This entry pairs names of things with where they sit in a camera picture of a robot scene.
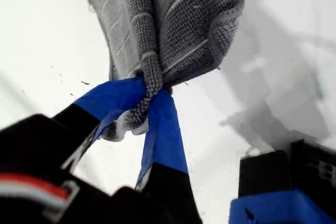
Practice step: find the grey striped square towel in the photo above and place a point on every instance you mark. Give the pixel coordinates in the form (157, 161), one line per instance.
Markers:
(183, 24)

